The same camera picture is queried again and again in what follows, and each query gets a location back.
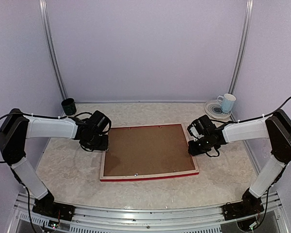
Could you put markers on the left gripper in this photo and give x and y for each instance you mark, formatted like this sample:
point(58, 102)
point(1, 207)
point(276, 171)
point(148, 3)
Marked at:
point(104, 146)

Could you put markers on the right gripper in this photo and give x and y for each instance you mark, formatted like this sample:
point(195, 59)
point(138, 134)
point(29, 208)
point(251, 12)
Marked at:
point(194, 151)

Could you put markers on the brown cardboard backing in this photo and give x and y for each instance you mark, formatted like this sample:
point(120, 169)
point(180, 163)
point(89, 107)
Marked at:
point(148, 150)

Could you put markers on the red wooden picture frame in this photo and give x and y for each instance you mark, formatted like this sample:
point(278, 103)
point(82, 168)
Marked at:
point(148, 177)

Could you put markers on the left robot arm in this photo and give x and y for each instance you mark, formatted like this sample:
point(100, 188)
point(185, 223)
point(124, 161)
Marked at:
point(19, 127)

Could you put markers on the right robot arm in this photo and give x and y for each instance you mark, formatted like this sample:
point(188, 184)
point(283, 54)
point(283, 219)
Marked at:
point(273, 129)

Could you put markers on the white patterned plate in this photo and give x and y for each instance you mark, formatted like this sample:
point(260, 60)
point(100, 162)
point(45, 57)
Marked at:
point(213, 109)

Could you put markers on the black cup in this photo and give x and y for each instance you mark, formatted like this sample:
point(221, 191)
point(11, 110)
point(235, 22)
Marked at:
point(69, 106)

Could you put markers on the light blue mug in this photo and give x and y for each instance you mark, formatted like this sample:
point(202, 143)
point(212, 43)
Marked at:
point(226, 102)

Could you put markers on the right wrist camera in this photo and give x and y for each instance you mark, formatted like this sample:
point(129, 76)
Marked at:
point(193, 131)

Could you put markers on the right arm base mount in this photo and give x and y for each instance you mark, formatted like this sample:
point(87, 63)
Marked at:
point(239, 209)

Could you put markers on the front aluminium rail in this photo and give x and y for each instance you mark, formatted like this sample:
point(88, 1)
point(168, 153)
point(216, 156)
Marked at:
point(206, 219)

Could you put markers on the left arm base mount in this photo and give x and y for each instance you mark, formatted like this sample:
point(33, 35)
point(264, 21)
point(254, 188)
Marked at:
point(55, 210)

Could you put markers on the right aluminium post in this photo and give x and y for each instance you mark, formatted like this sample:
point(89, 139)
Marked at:
point(242, 46)

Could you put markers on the aluminium post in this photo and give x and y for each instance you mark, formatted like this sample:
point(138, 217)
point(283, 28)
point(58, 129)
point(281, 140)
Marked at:
point(51, 49)
point(242, 46)

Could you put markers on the left aluminium post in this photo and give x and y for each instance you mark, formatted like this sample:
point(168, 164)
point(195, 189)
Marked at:
point(51, 49)

